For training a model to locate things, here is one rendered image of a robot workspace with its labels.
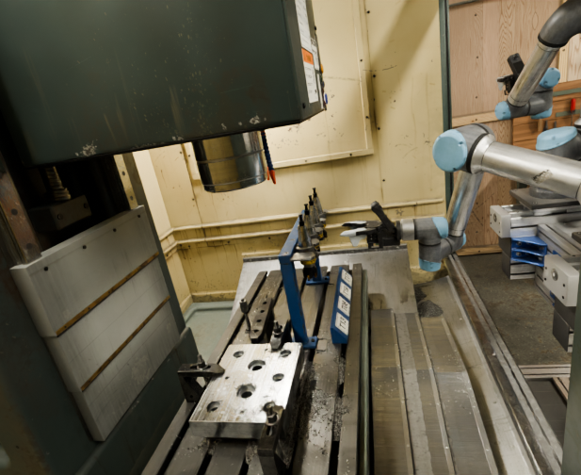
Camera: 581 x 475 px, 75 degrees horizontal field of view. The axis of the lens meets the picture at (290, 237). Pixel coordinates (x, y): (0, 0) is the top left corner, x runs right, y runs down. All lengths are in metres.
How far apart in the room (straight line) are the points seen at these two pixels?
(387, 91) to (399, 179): 0.40
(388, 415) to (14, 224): 1.07
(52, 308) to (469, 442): 1.11
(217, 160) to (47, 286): 0.49
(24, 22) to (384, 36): 1.34
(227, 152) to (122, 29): 0.29
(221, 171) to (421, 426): 0.88
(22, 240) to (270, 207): 1.28
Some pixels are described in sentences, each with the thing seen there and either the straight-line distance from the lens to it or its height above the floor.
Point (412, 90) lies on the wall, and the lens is 1.87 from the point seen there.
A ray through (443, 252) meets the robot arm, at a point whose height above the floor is 1.07.
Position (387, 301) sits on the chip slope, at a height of 0.72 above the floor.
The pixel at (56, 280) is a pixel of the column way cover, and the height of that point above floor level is 1.35.
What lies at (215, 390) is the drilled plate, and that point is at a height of 0.99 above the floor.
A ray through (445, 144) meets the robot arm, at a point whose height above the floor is 1.46.
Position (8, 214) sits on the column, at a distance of 1.00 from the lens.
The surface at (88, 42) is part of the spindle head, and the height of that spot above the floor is 1.82.
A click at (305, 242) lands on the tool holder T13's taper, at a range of 1.15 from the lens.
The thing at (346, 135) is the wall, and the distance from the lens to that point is 1.87.
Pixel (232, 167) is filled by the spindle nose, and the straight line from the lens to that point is 0.84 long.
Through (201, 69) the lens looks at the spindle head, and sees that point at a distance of 0.79.
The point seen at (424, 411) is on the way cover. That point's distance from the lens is 1.28.
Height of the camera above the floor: 1.65
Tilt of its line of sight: 19 degrees down
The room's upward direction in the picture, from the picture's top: 10 degrees counter-clockwise
